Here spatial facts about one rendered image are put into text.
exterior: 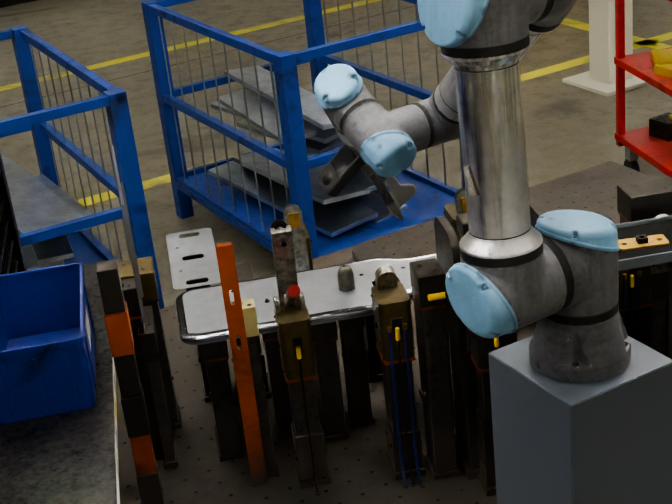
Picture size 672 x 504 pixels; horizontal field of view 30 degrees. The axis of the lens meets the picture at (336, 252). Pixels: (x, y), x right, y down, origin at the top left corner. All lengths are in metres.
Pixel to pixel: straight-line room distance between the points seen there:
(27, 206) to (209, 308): 2.12
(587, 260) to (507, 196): 0.18
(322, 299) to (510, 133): 0.82
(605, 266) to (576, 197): 1.71
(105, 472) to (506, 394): 0.62
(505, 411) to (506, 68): 0.59
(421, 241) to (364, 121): 1.40
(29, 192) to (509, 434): 2.89
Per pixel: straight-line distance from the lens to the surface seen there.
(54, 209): 4.42
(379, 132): 1.92
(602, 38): 6.65
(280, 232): 2.16
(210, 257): 2.63
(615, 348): 1.89
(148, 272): 2.46
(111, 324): 2.20
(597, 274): 1.82
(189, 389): 2.76
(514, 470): 2.03
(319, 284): 2.45
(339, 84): 1.96
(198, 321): 2.37
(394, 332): 2.22
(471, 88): 1.65
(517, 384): 1.92
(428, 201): 4.92
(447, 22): 1.61
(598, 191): 3.57
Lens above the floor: 2.07
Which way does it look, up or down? 25 degrees down
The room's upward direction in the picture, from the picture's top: 6 degrees counter-clockwise
